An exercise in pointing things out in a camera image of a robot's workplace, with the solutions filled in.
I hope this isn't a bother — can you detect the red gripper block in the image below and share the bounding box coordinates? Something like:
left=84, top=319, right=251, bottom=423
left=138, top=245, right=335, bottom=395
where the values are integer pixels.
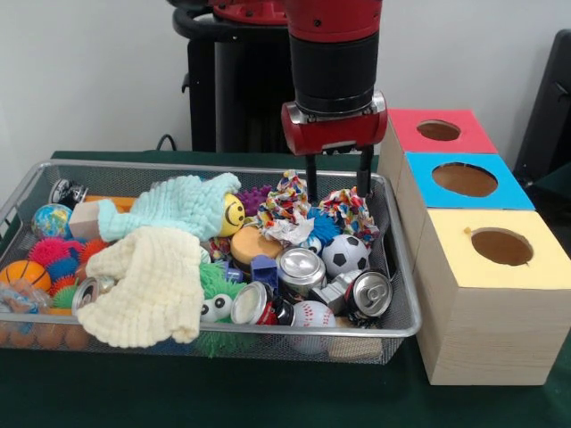
left=281, top=91, right=389, bottom=205

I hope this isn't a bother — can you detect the yellow smiley ball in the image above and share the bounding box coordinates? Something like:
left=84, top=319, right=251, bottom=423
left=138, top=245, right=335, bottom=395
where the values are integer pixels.
left=219, top=193, right=246, bottom=238

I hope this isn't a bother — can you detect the mint green knitted cloth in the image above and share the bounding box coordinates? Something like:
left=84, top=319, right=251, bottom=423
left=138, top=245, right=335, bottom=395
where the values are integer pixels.
left=96, top=173, right=242, bottom=242

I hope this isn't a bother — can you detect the cream knitted cloth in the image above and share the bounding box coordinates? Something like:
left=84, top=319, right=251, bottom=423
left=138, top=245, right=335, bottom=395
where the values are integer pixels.
left=75, top=225, right=204, bottom=350

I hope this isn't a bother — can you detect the shallow clear mesh bin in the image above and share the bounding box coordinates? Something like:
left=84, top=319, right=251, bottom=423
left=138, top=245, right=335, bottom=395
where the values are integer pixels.
left=0, top=160, right=423, bottom=365

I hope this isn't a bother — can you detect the wooden box with three holes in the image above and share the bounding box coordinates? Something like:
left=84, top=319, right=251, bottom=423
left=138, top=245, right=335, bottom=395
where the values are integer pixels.
left=377, top=109, right=571, bottom=386

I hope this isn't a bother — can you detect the small soccer ball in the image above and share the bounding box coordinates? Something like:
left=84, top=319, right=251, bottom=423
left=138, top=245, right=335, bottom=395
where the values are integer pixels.
left=320, top=234, right=370, bottom=277

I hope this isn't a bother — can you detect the open silver can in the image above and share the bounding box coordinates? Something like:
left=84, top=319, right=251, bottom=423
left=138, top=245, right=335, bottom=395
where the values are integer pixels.
left=276, top=247, right=327, bottom=300

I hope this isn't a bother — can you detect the toy burger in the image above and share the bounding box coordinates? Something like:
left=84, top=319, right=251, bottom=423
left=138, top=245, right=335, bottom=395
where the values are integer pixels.
left=229, top=226, right=284, bottom=267

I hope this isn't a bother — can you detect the small blue toy brick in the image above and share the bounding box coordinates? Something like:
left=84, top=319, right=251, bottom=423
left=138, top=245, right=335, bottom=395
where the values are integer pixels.
left=251, top=255, right=281, bottom=292

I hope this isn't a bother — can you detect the silver crushed can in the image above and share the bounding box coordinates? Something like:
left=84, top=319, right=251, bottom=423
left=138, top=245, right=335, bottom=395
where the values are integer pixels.
left=346, top=270, right=394, bottom=322

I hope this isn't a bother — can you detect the white toy baseball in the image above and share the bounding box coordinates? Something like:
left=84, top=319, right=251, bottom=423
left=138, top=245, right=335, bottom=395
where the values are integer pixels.
left=293, top=300, right=338, bottom=355

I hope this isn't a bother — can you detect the red crushed can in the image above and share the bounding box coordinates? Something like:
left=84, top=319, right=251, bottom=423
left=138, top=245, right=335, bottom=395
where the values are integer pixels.
left=230, top=282, right=295, bottom=326

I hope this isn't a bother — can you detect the dark green table cloth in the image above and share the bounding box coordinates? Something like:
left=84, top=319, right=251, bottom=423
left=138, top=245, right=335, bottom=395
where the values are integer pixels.
left=0, top=150, right=571, bottom=428

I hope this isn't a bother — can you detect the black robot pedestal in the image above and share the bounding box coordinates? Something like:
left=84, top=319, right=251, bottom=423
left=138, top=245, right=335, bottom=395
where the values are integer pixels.
left=172, top=0, right=358, bottom=154

